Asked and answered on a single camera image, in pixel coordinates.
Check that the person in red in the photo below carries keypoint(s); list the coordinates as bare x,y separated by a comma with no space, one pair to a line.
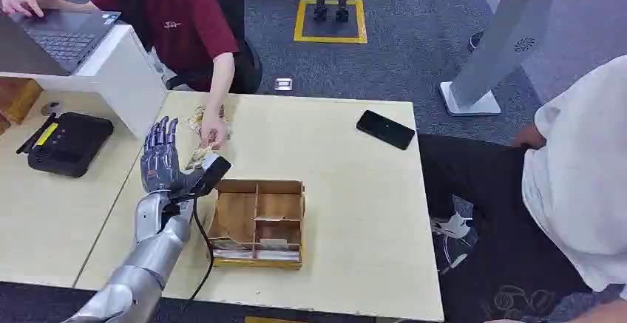
181,22

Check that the silver floor socket plate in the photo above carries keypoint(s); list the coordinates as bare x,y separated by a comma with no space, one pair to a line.
283,84

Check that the black office chair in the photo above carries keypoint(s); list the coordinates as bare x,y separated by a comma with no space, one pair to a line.
247,68

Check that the person's right hand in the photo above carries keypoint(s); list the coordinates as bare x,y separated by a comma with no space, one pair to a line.
27,2

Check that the person's left hand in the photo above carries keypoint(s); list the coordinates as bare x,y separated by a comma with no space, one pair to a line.
213,130

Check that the black device with yellow label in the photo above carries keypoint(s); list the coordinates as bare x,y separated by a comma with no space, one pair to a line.
68,144

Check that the yellow floor tape square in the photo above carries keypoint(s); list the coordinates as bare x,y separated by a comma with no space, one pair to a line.
299,22

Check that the white floor stand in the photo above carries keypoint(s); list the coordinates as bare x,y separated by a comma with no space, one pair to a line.
504,32

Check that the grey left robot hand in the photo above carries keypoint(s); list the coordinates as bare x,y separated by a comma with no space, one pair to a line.
159,164

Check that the brown wooden block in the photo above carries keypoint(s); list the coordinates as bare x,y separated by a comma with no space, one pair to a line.
19,98

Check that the grey laptop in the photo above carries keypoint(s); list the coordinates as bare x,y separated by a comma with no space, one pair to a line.
63,37

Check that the white desk riser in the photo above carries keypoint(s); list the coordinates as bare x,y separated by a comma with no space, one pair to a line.
122,76

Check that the card pack in box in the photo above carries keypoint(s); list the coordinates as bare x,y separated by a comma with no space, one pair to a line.
273,243
230,247
269,218
278,255

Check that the yellow floor tape strip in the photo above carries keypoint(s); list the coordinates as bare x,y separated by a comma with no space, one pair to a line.
269,320

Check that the wooden compartment box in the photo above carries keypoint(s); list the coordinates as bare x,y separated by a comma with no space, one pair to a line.
240,213

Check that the stack of foil card packs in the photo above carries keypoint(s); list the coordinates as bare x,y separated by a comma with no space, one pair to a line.
197,117

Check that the person in white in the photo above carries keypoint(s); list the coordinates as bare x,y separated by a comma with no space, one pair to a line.
578,179

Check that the round grey disc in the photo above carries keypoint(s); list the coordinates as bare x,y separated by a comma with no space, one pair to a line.
50,109

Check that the black smartphone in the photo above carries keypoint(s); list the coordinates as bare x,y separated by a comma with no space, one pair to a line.
385,130

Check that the black shoe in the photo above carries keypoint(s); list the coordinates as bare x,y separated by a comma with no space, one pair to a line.
475,40

